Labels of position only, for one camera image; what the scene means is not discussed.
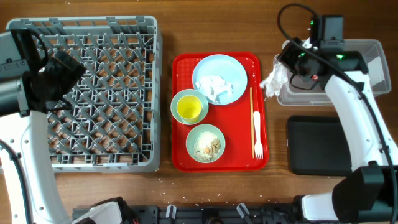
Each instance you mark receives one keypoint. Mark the yellow plastic cup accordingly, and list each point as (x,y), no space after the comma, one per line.
(189,108)

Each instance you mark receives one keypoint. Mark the large light blue plate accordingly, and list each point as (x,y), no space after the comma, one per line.
(226,67)

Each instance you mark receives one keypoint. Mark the green bowl with food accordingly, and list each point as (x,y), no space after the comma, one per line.
(205,143)

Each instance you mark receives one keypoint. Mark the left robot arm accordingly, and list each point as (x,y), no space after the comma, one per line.
(28,83)

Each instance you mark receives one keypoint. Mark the white napkin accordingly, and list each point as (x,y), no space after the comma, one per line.
(275,81)
(214,86)

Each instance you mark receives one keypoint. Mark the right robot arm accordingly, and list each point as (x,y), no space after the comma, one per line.
(369,192)

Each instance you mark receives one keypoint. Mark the light blue small bowl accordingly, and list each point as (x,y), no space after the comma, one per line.
(173,106)

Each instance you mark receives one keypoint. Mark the black plastic tray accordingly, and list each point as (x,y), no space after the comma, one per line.
(317,146)

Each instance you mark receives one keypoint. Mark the wooden chopstick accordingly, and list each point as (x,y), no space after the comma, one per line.
(252,122)

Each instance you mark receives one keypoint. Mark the white plastic fork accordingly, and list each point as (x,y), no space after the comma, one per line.
(258,148)

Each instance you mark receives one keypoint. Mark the red plastic tray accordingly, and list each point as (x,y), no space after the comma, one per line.
(233,122)

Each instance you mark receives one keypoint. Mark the grey dishwasher rack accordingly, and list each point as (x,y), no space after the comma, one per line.
(110,120)

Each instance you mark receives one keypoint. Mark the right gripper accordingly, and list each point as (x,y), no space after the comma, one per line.
(284,58)

